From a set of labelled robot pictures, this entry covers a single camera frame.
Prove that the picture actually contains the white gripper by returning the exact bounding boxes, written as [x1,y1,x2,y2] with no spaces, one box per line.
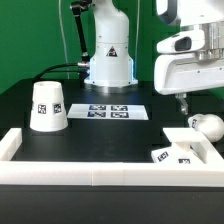
[154,53,224,115]

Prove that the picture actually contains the white lamp bulb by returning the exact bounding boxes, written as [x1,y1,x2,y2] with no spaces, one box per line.
[188,114,224,142]

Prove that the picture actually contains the white lamp base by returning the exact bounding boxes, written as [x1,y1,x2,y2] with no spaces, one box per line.
[151,128,202,165]

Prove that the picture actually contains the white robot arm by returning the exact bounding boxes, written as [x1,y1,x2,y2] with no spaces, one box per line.
[85,0,224,114]

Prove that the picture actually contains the white lamp shade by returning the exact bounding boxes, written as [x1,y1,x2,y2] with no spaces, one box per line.
[30,81,68,132]

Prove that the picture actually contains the white marker tag sheet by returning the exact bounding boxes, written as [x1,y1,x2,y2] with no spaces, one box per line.
[67,104,148,120]

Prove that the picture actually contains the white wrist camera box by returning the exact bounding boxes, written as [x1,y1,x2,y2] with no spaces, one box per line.
[157,30,206,54]

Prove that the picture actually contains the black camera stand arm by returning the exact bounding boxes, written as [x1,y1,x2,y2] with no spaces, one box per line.
[70,0,92,62]

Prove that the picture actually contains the black cable bundle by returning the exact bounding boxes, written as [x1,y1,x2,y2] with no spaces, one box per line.
[32,62,91,82]

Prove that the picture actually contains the white hanging cable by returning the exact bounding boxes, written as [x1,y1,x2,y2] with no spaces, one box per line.
[58,0,70,80]

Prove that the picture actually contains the white U-shaped border wall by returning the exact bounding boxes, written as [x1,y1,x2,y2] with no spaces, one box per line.
[0,128,224,187]

